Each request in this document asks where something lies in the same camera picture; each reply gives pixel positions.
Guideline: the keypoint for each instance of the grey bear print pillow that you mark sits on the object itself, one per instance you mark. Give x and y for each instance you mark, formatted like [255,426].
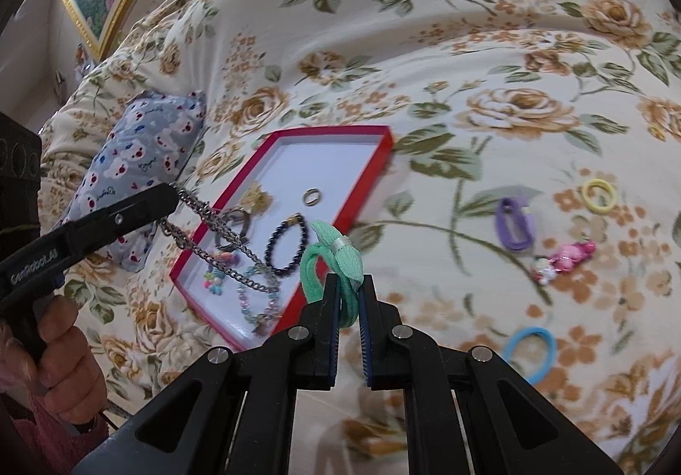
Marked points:
[143,134]

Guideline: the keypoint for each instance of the person's left hand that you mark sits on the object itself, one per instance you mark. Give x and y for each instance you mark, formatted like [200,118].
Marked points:
[58,368]

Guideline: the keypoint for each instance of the red shallow box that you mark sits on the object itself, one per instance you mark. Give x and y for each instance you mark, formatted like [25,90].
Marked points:
[330,161]

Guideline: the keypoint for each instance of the black perforated box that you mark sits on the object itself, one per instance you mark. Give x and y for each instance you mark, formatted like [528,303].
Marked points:
[18,171]

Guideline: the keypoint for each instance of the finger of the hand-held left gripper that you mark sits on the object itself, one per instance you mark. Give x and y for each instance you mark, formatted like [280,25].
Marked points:
[122,219]

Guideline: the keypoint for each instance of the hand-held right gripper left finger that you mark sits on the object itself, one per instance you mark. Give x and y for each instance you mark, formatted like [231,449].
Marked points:
[332,326]

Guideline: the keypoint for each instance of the person's left forearm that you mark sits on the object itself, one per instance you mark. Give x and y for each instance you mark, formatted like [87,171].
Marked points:
[37,438]

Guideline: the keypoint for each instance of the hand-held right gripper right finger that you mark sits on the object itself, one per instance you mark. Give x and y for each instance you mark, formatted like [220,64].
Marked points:
[364,342]

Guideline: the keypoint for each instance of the floral blanket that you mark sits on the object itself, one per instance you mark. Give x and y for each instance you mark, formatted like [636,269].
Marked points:
[479,54]

